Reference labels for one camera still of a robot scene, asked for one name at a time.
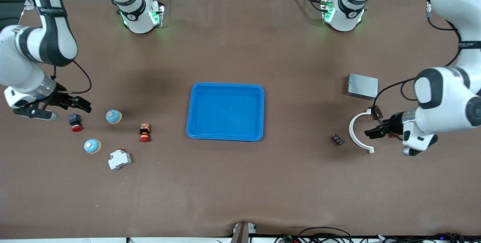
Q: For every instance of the blue plastic tray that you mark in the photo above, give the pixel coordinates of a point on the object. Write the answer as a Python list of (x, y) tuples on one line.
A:
[(225, 111)]

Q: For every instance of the blue desk bell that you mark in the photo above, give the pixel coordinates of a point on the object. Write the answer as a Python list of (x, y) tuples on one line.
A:
[(92, 146), (113, 116)]

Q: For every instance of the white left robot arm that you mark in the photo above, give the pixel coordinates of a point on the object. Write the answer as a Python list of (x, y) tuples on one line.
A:
[(451, 96)]

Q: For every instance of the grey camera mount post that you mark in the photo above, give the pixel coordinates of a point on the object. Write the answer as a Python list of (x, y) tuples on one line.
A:
[(243, 232)]

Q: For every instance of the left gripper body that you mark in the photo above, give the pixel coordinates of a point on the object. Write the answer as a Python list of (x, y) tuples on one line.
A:
[(392, 122)]

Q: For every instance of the white circuit breaker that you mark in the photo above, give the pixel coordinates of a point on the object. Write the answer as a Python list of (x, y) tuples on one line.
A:
[(119, 159)]

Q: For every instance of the silver metal box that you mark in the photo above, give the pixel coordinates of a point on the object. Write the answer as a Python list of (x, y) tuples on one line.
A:
[(362, 86)]

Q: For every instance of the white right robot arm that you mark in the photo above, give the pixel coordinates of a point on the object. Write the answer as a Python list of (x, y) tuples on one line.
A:
[(56, 28)]

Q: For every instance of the red button orange base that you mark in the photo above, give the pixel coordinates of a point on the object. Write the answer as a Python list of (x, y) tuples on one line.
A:
[(144, 132)]

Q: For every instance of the white curved bracket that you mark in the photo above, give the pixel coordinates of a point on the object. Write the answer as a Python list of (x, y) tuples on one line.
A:
[(352, 134)]

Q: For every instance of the red button blue base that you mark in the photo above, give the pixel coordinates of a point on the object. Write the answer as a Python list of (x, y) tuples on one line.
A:
[(75, 122)]

